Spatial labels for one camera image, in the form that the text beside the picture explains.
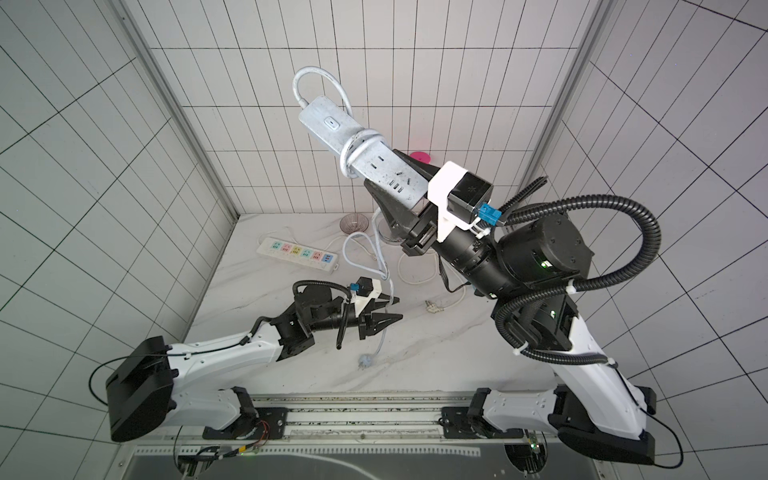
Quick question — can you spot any light blue power cord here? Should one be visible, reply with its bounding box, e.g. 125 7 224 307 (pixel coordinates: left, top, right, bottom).
292 65 397 361

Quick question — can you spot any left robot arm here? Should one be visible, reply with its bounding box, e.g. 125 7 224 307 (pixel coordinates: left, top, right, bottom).
102 277 402 443

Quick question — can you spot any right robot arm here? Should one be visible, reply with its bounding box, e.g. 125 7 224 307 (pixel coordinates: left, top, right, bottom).
364 164 662 466

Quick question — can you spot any white strip with colourful sockets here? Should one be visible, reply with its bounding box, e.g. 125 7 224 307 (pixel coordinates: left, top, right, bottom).
257 237 338 272

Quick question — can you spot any striped grey bowl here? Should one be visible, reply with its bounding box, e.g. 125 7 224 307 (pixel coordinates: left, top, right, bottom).
339 212 370 235

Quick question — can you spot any pink plastic goblet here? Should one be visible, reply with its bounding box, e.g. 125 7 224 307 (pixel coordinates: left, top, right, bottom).
409 151 431 164

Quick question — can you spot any light blue cord plug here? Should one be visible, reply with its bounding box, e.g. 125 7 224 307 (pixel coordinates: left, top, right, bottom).
358 354 374 369

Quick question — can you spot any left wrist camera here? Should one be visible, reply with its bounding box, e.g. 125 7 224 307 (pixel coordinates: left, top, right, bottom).
349 276 387 317

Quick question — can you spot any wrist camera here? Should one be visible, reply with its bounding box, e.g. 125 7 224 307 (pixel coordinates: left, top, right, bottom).
349 276 387 317
427 162 501 243

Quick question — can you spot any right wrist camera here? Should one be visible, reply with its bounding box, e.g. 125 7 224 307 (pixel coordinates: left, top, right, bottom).
427 162 501 243

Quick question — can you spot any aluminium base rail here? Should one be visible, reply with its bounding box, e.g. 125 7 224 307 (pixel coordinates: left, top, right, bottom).
126 391 558 462

